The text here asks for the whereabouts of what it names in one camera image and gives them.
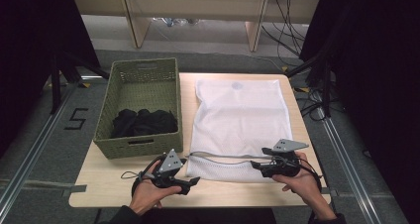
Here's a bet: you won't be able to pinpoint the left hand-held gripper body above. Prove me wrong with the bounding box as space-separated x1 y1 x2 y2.
152 148 186 189

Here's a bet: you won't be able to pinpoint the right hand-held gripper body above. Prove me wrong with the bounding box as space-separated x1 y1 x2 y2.
261 138 310 178

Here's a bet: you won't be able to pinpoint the white mesh laundry bag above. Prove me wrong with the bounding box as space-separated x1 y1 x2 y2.
185 78 294 183

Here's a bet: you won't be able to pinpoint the black cloth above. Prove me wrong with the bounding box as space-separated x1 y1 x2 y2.
109 108 179 139

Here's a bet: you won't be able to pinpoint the green woven basket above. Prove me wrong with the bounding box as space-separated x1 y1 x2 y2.
93 57 184 161

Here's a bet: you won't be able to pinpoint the person's left hand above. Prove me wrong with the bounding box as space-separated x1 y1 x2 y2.
129 158 182 217

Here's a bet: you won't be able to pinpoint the person's right hand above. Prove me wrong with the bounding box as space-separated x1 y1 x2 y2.
272 153 326 206

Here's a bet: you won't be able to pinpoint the person's dark clothing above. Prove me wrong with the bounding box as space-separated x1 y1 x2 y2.
141 207 277 224

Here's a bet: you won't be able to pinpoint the black metal stand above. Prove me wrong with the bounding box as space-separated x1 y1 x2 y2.
285 52 335 119
49 50 111 115

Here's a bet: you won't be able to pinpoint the black curtain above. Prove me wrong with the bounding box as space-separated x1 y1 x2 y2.
0 0 101 159
298 0 420 224

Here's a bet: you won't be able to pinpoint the grey floor strip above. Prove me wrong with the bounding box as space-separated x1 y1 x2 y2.
0 178 88 194

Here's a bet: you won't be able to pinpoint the clear plastic bag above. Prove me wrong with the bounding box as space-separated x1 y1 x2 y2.
153 17 200 28

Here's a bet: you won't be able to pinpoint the light wooden desk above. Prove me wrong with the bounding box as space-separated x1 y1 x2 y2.
69 0 325 53

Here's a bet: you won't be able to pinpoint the black floor cables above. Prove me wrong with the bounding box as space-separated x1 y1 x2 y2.
294 87 345 123

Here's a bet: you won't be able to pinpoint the left hand-held gripper cable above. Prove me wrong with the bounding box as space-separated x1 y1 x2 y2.
120 154 160 198

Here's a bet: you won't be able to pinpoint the hand-held gripper cable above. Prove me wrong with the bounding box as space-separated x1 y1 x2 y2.
120 154 160 198
296 163 323 193

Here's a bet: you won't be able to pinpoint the right hand-held gripper cable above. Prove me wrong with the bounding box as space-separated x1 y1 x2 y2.
296 163 323 193

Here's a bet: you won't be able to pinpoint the aluminium floor rail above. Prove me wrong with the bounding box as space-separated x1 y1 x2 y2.
316 107 384 224
0 81 81 215

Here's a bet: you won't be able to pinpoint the hanging black cables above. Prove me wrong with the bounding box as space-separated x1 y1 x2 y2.
262 0 307 59

